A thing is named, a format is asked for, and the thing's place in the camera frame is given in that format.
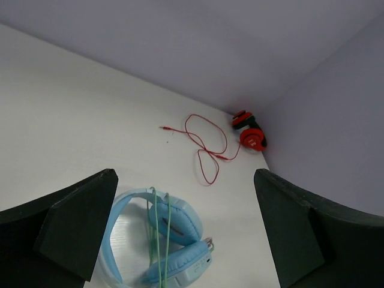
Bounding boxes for green audio cable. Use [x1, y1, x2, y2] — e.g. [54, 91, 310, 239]
[146, 186, 215, 288]

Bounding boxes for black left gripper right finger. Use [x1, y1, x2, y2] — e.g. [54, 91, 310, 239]
[254, 169, 383, 287]

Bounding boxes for red and black headphones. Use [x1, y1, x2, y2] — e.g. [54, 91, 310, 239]
[232, 110, 267, 152]

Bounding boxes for red audio cable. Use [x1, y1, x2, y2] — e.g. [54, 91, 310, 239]
[158, 113, 242, 186]

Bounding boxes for light blue headphones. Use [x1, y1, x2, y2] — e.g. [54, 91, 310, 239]
[98, 187, 214, 287]

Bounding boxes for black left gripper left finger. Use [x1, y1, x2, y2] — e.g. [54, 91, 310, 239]
[1, 169, 118, 288]

